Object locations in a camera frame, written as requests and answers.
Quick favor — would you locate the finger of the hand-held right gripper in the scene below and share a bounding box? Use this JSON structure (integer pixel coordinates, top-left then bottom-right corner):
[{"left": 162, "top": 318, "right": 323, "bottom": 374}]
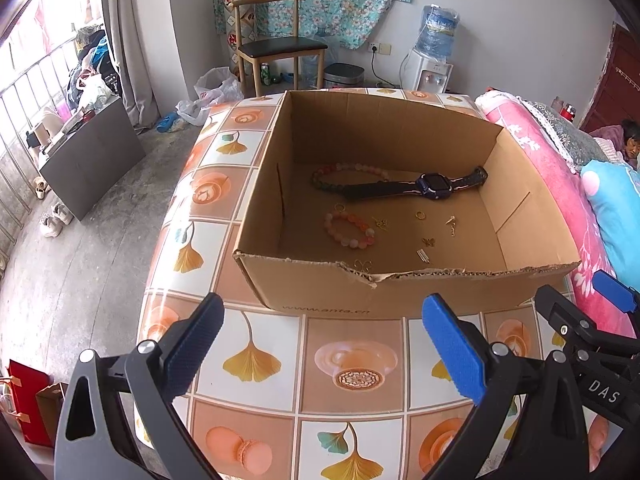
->
[
  {"left": 594, "top": 269, "right": 640, "bottom": 314},
  {"left": 534, "top": 284, "right": 601, "bottom": 349}
]

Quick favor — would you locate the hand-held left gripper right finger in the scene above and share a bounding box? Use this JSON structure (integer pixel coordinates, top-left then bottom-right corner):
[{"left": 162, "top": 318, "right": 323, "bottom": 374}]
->
[{"left": 421, "top": 293, "right": 592, "bottom": 480}]

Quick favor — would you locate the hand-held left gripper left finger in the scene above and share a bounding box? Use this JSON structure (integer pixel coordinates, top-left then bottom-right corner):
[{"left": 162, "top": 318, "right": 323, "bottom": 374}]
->
[{"left": 53, "top": 291, "right": 226, "bottom": 480}]

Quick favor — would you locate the brown cardboard box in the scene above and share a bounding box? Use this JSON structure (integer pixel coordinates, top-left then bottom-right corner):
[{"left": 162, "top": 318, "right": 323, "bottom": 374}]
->
[{"left": 232, "top": 89, "right": 582, "bottom": 319}]

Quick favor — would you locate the peach bead bracelet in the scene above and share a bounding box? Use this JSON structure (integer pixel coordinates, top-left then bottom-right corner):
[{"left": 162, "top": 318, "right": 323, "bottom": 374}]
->
[{"left": 323, "top": 211, "right": 377, "bottom": 250}]

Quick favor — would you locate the purple smartwatch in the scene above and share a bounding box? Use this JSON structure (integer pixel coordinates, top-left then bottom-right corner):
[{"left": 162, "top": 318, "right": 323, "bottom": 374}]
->
[{"left": 342, "top": 164, "right": 490, "bottom": 202}]

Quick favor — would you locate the pink white bead bracelet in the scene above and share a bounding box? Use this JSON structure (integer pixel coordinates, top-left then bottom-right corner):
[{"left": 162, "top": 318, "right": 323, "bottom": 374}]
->
[{"left": 330, "top": 160, "right": 392, "bottom": 181}]

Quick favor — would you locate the multicolour bead bracelet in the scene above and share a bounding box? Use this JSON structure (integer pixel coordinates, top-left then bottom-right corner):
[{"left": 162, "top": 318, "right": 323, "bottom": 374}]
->
[{"left": 311, "top": 167, "right": 351, "bottom": 193}]

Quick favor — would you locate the person's right hand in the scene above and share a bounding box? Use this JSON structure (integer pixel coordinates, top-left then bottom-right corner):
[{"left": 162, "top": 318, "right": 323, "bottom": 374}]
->
[{"left": 589, "top": 415, "right": 610, "bottom": 471}]

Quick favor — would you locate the tile-pattern table cover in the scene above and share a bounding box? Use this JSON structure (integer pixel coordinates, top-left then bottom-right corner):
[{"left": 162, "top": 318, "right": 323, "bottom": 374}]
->
[{"left": 135, "top": 87, "right": 581, "bottom": 480}]

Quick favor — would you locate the brown paper bag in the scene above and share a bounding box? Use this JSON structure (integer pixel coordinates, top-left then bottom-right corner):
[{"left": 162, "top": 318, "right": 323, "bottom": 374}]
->
[{"left": 34, "top": 382, "right": 69, "bottom": 442}]

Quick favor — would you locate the grey patterned quilt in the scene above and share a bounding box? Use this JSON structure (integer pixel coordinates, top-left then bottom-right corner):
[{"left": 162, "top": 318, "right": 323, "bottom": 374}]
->
[{"left": 519, "top": 99, "right": 609, "bottom": 169}]

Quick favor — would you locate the red gift bag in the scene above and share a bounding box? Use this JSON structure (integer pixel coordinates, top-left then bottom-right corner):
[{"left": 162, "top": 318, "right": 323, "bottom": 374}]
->
[{"left": 7, "top": 359, "right": 54, "bottom": 449}]

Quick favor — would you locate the dark grey panel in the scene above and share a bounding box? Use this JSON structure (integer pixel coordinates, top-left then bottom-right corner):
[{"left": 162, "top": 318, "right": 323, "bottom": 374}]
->
[{"left": 38, "top": 95, "right": 146, "bottom": 221}]

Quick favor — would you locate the dark red door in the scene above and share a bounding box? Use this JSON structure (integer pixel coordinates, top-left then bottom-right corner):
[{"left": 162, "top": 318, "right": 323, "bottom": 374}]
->
[{"left": 579, "top": 22, "right": 640, "bottom": 134}]

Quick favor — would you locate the white plastic bag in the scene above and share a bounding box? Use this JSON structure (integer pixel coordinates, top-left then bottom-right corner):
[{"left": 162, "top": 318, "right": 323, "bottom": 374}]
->
[{"left": 174, "top": 65, "right": 246, "bottom": 126}]

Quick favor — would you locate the white water dispenser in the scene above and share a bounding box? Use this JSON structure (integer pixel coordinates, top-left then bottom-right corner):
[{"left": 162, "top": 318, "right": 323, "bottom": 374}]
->
[{"left": 399, "top": 49, "right": 454, "bottom": 94}]

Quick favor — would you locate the metal window railing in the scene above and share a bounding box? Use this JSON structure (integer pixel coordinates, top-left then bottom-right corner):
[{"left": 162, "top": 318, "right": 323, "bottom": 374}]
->
[{"left": 0, "top": 24, "right": 107, "bottom": 262}]

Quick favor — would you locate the pile of clothes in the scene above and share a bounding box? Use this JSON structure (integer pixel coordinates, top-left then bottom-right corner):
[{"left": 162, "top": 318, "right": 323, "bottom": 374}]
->
[{"left": 67, "top": 27, "right": 124, "bottom": 112}]

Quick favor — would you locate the silver trash can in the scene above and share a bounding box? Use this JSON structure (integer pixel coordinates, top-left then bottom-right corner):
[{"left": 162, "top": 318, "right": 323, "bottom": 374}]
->
[{"left": 322, "top": 63, "right": 366, "bottom": 90}]

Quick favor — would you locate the clear plastic bottle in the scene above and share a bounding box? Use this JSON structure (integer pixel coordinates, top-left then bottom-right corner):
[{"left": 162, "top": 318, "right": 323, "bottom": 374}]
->
[{"left": 302, "top": 54, "right": 326, "bottom": 89}]

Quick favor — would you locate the wooden chair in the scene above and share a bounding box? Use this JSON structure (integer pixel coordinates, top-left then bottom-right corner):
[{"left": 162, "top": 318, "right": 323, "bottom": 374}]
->
[{"left": 230, "top": 0, "right": 329, "bottom": 99}]

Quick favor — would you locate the grey curtain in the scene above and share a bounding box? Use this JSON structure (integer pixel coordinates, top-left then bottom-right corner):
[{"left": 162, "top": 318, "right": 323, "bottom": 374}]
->
[{"left": 99, "top": 0, "right": 162, "bottom": 129}]

